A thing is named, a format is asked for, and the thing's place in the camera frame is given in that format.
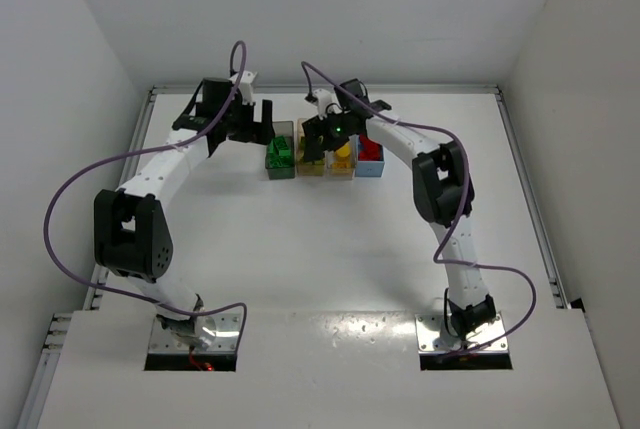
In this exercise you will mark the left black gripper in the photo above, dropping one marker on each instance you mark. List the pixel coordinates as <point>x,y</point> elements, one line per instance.
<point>256,125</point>

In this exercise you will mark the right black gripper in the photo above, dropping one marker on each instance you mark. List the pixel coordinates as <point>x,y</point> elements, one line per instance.
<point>320,132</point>

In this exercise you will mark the yellow round lego piece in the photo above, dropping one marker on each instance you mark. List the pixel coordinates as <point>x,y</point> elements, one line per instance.
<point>343,152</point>

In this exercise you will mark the red curved top lego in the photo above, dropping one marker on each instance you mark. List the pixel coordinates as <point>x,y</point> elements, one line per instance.
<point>369,151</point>

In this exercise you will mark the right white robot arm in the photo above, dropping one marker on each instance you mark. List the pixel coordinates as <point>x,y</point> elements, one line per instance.
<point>441,187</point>

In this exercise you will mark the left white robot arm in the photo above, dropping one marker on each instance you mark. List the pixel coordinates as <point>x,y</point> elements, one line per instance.
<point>194,136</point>

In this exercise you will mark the clear transparent container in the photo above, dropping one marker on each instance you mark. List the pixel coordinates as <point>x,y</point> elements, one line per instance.
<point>330,158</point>

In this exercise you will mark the orange transparent container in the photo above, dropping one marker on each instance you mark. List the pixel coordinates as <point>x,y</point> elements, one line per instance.
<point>304,168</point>

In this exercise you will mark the grey transparent container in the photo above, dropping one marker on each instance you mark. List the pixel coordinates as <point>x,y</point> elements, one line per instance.
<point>282,128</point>

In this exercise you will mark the blue container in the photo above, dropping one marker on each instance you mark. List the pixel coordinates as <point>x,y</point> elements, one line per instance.
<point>367,169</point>

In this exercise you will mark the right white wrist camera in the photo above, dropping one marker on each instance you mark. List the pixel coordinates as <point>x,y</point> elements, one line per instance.
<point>323,101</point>

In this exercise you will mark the back aluminium frame rail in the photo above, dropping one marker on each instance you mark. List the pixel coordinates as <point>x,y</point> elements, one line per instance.
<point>371,88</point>

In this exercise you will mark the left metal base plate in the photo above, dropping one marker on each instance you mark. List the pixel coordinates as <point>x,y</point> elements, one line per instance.
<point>212,335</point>

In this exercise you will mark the left aluminium frame rail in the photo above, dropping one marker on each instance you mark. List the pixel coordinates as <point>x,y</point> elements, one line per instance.
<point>115,246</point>

